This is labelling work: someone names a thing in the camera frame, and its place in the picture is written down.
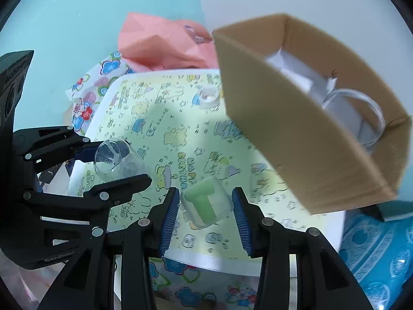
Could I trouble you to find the pink cloth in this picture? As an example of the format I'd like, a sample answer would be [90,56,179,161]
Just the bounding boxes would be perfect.
[118,12,220,72]

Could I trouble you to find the small clear plastic cup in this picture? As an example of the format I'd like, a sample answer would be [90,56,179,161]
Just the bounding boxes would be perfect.
[198,86,220,110]

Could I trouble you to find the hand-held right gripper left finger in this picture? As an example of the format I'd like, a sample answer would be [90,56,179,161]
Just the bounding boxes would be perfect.
[36,187,180,310]

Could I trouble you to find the small table with yellow print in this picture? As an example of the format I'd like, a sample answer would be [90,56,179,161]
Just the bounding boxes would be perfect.
[69,69,346,278]

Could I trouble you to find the floral printed blanket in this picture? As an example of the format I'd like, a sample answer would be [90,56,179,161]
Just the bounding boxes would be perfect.
[65,51,291,310]

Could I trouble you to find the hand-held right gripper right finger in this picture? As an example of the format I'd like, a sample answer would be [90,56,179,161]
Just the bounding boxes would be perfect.
[232,187,376,310]

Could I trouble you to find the clear round container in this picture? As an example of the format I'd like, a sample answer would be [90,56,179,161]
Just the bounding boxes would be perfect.
[323,89,386,149]

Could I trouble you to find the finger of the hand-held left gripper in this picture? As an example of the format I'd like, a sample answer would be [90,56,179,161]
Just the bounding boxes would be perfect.
[13,126,99,192]
[22,173,152,238]

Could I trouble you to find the clear plastic measuring cup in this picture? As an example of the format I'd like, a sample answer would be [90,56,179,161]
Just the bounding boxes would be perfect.
[93,138,150,188]

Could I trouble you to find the blue patterned mat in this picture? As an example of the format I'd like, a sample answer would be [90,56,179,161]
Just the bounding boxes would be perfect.
[339,213,413,310]

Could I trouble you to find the clear box with green insert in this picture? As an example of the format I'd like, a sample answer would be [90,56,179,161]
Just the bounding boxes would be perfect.
[180,176,233,230]

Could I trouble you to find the brown cardboard box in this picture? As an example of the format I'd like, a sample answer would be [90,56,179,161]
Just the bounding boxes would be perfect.
[211,13,413,216]

